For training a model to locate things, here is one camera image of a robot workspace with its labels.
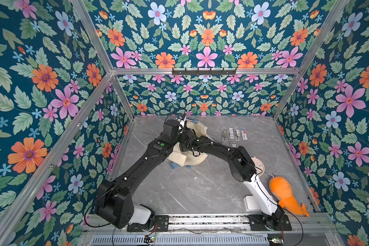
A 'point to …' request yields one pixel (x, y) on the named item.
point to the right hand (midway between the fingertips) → (188, 141)
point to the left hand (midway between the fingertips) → (186, 128)
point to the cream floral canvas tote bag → (183, 158)
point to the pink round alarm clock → (259, 165)
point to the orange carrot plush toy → (282, 191)
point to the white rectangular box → (250, 204)
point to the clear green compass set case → (224, 134)
